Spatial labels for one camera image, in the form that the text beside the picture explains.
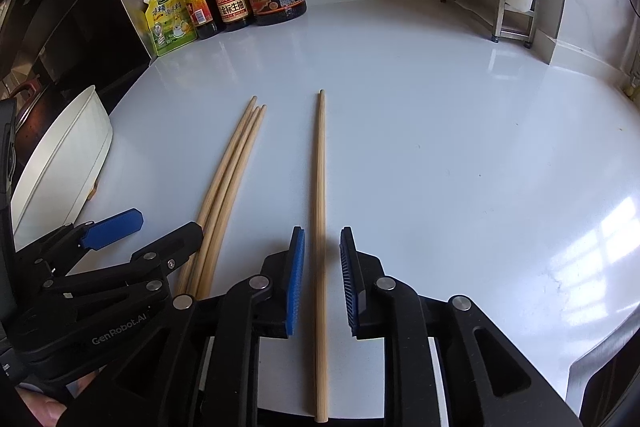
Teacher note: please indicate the long wooden chopstick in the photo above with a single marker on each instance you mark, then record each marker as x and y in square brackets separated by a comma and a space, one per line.
[232, 182]
[241, 182]
[320, 207]

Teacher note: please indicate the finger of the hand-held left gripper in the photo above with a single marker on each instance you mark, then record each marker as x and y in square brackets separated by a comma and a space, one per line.
[175, 242]
[112, 227]

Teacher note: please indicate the bundle of three wooden chopsticks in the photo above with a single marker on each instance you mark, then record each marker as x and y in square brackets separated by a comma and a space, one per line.
[220, 182]

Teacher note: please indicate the white plastic container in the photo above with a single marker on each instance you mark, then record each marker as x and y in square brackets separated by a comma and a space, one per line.
[65, 167]

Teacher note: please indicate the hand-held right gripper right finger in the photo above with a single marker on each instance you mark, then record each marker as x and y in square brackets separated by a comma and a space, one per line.
[349, 282]

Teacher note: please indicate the stainless steel range hood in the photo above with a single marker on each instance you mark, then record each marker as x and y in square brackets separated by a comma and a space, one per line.
[65, 7]

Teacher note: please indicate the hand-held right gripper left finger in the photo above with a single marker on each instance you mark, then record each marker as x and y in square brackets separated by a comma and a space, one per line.
[296, 282]

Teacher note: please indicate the reddish cooking pot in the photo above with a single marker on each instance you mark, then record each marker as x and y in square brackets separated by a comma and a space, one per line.
[37, 107]

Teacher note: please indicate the yellow green seasoning pouch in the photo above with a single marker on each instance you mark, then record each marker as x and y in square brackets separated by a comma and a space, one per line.
[170, 27]

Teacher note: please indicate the person's left hand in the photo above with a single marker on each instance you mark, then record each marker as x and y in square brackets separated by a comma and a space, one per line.
[42, 407]

